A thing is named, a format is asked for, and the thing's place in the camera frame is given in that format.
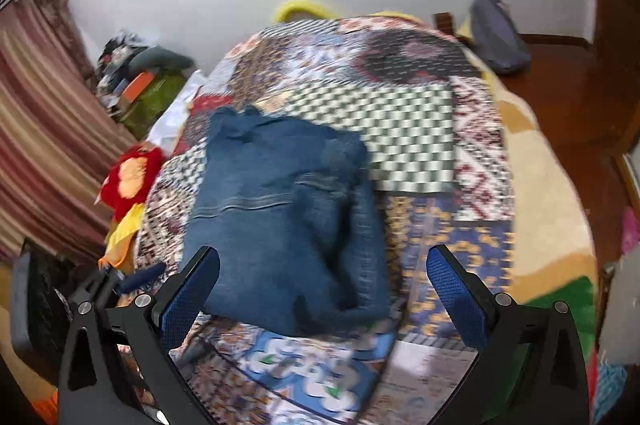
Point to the pink toy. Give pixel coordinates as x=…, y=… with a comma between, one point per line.
x=631, y=230

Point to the wooden door frame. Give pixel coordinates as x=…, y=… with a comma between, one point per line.
x=610, y=30

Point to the beige fleece blanket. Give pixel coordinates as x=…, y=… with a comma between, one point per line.
x=540, y=205

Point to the grey-blue backpack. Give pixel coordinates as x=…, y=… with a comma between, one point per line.
x=500, y=35

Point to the person's left forearm orange sleeve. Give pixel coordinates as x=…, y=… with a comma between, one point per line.
x=47, y=407

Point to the wooden bed post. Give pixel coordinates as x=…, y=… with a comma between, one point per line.
x=445, y=25

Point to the yellow plush cushion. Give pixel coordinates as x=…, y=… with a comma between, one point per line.
x=300, y=7

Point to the red and yellow plush toy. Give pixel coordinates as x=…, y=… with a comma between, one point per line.
x=130, y=180

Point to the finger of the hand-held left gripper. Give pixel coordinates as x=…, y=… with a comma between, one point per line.
x=142, y=277

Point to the pile of assorted clutter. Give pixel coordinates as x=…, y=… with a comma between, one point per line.
x=112, y=65

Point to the orange box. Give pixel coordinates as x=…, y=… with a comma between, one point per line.
x=137, y=87

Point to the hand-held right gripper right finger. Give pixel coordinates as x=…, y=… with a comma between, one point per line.
x=457, y=300

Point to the grey bolster cushion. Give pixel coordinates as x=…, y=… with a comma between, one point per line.
x=162, y=59

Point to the blue denim jeans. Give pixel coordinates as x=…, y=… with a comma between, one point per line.
x=260, y=230

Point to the teal patterned cloth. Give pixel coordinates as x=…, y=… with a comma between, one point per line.
x=610, y=382

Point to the white sheet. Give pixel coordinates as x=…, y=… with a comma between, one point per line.
x=172, y=115

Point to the patchwork patterned blanket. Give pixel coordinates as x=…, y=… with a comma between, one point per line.
x=400, y=115

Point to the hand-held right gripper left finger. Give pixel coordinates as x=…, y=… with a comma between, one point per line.
x=192, y=300

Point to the white stickered cabinet door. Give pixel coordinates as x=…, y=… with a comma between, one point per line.
x=622, y=305

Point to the dark bag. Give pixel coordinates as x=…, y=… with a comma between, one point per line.
x=40, y=300

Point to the striped maroon curtain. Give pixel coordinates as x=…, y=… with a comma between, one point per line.
x=45, y=130

